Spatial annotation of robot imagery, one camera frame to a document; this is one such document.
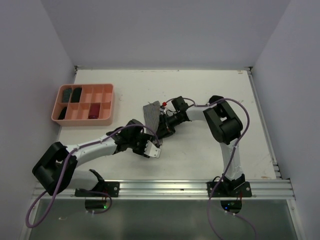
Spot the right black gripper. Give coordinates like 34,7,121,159
154,111,183,139

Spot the grey striped underwear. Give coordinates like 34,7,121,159
61,87,72,103
142,101,161,135

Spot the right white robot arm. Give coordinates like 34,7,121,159
156,95,246,197

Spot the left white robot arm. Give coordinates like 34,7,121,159
32,119,161,197

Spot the dark red rolled underwear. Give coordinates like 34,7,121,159
88,103,100,119

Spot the grey striped rolled underwear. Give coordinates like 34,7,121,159
61,87,72,103

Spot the pink divided organizer tray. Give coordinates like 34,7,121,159
51,83,115,127

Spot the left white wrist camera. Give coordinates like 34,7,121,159
144,140,161,158

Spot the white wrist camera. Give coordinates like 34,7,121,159
144,140,161,158
159,102,168,114

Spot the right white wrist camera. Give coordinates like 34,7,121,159
159,102,168,114

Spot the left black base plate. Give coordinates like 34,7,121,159
74,181,120,198

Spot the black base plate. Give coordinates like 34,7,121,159
206,174,253,198
74,181,120,198

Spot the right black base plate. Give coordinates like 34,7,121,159
206,174,253,198

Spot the aluminium mounting rail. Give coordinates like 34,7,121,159
32,178,296,200

